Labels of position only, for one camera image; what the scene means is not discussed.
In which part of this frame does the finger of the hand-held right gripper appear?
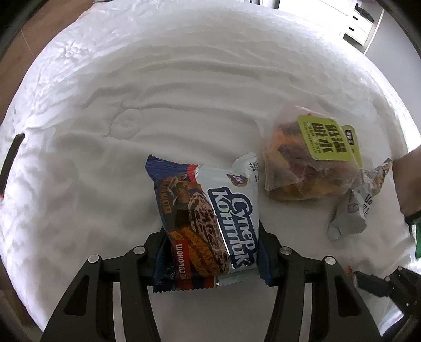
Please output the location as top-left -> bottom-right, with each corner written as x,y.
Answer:
353,266 -> 421,308

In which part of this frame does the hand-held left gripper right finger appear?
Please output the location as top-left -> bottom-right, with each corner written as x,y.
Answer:
258,220 -> 384,342

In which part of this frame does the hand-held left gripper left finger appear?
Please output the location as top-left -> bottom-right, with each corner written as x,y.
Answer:
39,227 -> 172,342

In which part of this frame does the blue white biscuit packet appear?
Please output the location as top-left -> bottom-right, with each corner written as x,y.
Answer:
146,152 -> 261,294

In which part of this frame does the person's right forearm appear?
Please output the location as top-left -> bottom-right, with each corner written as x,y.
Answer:
392,149 -> 421,218

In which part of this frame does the white blue snack packet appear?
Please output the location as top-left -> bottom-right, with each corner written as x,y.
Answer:
327,158 -> 394,243

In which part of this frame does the clear dried fruit packet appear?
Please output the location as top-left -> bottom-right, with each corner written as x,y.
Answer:
262,104 -> 364,202

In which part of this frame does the black flat object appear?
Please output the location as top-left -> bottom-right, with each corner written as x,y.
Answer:
0,133 -> 26,198

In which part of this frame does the white bed quilt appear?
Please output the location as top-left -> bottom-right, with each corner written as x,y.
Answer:
0,2 -> 421,342

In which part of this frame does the white drawer unit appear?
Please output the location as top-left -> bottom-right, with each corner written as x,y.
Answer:
342,0 -> 376,47

